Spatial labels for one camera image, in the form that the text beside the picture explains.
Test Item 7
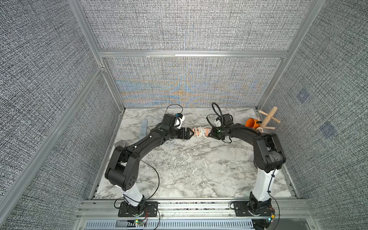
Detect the pink power strip white cord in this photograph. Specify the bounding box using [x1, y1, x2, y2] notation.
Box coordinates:
[192, 126, 213, 140]

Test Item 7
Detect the light blue power strip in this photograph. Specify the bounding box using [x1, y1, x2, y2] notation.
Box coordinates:
[140, 109, 179, 144]

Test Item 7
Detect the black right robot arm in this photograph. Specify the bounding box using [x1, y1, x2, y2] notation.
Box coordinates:
[209, 124, 286, 216]

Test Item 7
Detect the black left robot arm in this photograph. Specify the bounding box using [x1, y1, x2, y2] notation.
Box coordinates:
[104, 114, 195, 207]

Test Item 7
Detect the orange mug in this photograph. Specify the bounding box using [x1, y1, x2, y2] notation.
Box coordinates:
[245, 118, 262, 129]

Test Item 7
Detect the white mug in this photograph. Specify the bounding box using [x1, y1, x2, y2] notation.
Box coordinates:
[256, 127, 264, 133]

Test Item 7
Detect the wooden mug tree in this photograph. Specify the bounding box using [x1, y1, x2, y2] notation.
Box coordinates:
[258, 106, 281, 130]

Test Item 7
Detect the small metal tin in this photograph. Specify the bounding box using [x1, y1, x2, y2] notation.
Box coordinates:
[115, 140, 126, 148]

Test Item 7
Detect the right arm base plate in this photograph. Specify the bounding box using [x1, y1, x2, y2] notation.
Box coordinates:
[230, 199, 275, 219]

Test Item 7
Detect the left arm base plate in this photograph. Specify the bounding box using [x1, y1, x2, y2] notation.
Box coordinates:
[118, 201, 158, 218]

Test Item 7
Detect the aluminium front rail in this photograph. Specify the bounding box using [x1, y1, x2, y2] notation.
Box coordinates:
[72, 197, 322, 230]

